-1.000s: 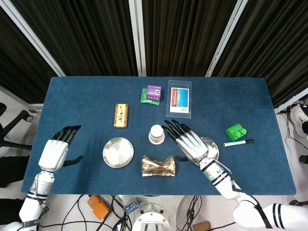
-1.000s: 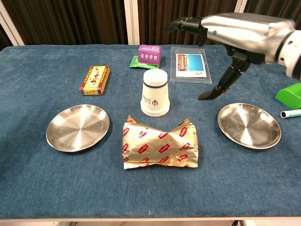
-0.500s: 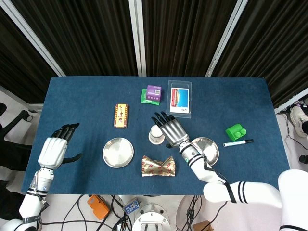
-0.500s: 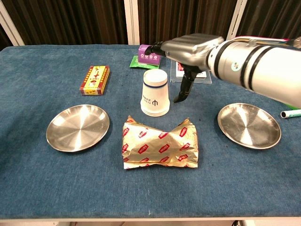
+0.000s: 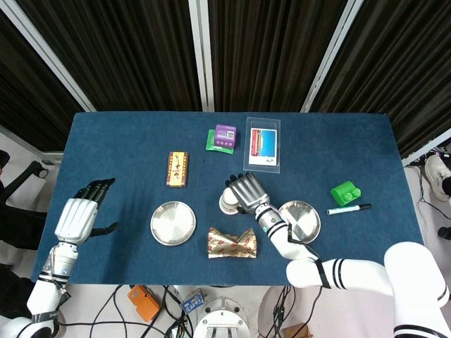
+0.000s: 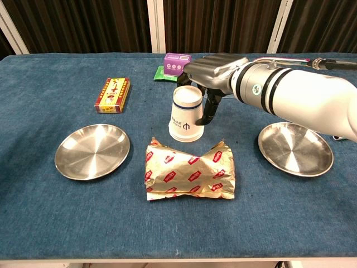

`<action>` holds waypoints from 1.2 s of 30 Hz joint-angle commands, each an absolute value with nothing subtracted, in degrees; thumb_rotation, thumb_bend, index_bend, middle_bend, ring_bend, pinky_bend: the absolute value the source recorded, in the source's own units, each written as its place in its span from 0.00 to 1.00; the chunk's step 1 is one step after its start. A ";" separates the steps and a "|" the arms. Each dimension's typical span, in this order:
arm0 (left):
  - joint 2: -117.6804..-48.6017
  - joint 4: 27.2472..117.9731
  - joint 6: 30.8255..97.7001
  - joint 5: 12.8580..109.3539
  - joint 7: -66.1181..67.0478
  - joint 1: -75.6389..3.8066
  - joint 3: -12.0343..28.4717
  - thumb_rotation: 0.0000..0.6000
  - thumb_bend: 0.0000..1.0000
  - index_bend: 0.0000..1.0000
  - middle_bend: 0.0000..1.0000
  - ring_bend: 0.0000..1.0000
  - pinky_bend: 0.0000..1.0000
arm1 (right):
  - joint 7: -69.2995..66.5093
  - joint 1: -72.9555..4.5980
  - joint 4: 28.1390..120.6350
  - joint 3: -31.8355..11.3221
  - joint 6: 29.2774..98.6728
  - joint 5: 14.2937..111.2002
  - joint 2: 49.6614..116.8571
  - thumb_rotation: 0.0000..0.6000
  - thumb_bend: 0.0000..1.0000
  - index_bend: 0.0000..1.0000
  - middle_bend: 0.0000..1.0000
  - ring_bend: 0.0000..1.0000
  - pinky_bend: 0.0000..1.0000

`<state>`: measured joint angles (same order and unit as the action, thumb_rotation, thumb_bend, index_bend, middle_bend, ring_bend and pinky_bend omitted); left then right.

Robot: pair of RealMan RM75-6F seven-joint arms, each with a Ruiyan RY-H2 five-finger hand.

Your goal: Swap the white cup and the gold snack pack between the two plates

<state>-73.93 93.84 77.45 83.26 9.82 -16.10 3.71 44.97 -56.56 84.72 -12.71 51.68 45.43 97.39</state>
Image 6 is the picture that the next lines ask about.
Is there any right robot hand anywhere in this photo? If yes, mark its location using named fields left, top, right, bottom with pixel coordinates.
left=176, top=54, right=250, bottom=126

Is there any blue table cloth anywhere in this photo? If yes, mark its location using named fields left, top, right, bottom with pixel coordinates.
left=0, top=52, right=357, bottom=259

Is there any red yellow cardboard box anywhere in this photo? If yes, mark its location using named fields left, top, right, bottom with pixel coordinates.
left=94, top=78, right=131, bottom=114

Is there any round stainless steel plate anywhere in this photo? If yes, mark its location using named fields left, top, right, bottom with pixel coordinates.
left=54, top=124, right=131, bottom=181
left=257, top=122, right=334, bottom=178

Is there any snack wrapper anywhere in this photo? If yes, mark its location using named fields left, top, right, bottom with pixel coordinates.
left=144, top=136, right=237, bottom=202

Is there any white frame post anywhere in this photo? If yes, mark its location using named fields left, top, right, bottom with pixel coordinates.
left=147, top=0, right=167, bottom=54
left=0, top=2, right=30, bottom=55
left=267, top=0, right=294, bottom=54

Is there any dark pleated curtain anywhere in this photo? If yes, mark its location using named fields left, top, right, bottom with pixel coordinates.
left=0, top=27, right=16, bottom=61
left=163, top=0, right=283, bottom=54
left=277, top=0, right=357, bottom=54
left=1, top=0, right=153, bottom=54

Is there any small purple box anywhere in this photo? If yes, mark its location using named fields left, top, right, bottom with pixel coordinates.
left=163, top=52, right=192, bottom=76

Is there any white paper cup blue band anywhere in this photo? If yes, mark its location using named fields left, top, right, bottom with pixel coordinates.
left=168, top=85, right=204, bottom=142

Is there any green flat packet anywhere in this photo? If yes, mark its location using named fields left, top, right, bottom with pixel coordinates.
left=153, top=65, right=179, bottom=82

